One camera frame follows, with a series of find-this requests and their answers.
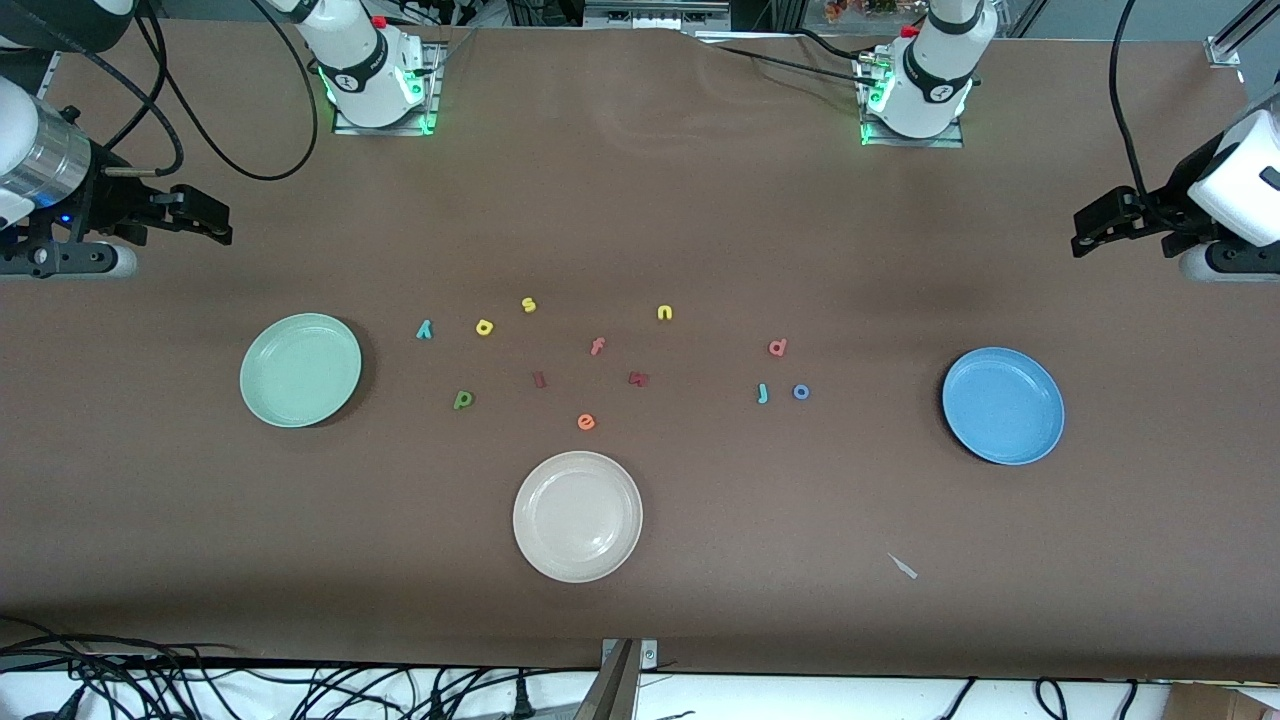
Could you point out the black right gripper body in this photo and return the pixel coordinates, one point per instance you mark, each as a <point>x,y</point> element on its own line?
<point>110,205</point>

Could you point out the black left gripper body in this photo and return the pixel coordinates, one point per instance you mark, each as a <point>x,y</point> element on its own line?
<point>1166,207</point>

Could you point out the green letter d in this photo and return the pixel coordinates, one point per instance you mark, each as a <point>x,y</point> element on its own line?
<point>463,401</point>

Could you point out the pink letter d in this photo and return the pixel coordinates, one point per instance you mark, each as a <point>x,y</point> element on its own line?
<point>778,348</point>

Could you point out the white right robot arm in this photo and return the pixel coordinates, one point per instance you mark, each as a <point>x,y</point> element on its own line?
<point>360,60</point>

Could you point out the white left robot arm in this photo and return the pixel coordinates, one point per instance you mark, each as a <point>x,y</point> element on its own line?
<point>935,70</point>

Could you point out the light green plate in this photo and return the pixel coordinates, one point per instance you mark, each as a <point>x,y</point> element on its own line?
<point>300,370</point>

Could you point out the blue plate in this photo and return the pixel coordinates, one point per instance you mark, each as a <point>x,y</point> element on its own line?
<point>1003,405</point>

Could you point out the white paper scrap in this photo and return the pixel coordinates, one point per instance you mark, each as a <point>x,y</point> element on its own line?
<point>903,567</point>

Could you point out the cream white plate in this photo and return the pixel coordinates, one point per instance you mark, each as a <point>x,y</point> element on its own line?
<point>577,517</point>

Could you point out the brown cardboard box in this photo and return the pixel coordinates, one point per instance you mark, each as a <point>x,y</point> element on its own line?
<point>1220,703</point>

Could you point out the black power plug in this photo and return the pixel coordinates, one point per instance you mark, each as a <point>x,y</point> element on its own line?
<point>521,700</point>

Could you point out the grey metal rail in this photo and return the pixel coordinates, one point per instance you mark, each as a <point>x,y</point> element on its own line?
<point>655,12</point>

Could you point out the metal table clamp bracket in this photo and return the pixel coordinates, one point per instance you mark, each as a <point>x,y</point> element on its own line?
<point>615,685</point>

